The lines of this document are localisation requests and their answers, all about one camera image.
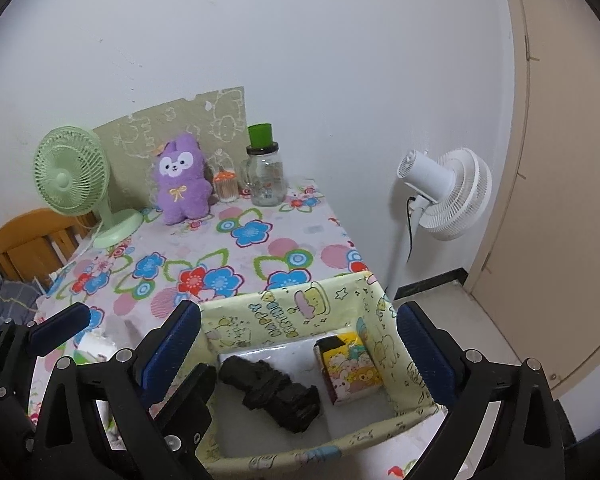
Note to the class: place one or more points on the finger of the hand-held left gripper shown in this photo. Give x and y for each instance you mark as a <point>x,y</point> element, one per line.
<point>60,330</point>
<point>192,405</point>

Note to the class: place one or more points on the wooden chair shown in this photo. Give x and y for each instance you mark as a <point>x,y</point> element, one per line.
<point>25,240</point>

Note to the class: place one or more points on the yellow-green printed storage box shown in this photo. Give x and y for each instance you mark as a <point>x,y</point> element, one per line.
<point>330,295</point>

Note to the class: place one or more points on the purple plush toy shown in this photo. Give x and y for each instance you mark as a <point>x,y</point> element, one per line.
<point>182,195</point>

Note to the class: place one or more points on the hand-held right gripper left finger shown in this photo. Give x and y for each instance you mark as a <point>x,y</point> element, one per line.
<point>172,355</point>

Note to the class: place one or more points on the floral tablecloth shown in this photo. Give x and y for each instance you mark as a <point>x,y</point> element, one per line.
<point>280,250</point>

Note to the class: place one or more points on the cartoon printed small packet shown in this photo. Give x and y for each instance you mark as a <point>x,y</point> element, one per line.
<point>352,375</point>

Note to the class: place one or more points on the olive printed board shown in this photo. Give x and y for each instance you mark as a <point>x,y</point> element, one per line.
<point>145,130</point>

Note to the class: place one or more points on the grey plaid pillow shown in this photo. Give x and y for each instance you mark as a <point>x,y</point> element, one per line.
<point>5,300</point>

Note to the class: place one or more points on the swab jar with orange lid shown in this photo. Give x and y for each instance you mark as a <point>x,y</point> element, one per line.
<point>226,190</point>

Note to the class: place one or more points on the beige door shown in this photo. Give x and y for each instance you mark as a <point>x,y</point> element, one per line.
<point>555,160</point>

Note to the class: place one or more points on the green plastic cup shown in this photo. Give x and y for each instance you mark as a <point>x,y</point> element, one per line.
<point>261,135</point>

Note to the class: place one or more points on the green desk fan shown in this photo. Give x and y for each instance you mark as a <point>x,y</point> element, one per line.
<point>67,175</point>

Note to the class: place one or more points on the glass jar mug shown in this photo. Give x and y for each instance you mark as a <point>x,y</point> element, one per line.
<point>265,180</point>

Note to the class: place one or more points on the black cloth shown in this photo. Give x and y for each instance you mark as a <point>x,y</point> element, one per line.
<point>275,390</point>

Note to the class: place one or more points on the white standing fan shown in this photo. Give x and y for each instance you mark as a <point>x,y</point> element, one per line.
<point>430,175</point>

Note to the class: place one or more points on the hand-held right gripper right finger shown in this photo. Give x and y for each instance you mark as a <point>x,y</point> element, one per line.
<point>422,355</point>

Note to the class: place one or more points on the white plastic box liner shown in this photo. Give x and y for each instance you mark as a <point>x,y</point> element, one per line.
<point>365,425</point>

